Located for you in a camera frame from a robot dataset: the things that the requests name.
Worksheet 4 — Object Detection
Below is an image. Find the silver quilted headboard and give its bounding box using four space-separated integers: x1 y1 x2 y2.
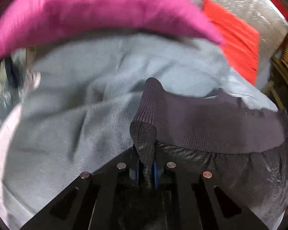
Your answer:
163 0 288 90

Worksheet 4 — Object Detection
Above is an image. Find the light blue bed sheet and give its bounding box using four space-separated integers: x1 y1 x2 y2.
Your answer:
0 32 277 229

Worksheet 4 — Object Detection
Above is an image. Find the magenta pillow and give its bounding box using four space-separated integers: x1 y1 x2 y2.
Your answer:
0 0 223 58

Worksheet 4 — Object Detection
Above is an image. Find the orange-red pillow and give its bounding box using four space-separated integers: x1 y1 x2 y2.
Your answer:
203 0 260 85

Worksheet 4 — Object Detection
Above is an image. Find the dark grey puffer jacket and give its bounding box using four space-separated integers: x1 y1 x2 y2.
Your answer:
130 78 288 229

